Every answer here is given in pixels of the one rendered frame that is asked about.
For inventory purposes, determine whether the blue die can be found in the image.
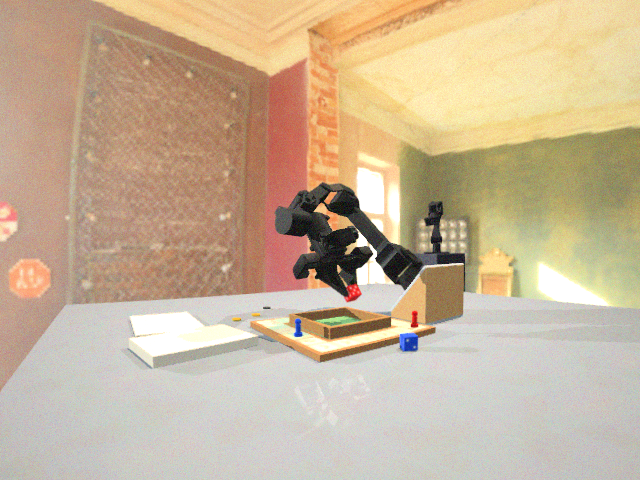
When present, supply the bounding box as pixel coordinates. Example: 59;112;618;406
400;333;418;351

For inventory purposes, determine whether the red die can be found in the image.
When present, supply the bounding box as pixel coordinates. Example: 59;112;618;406
344;284;362;302

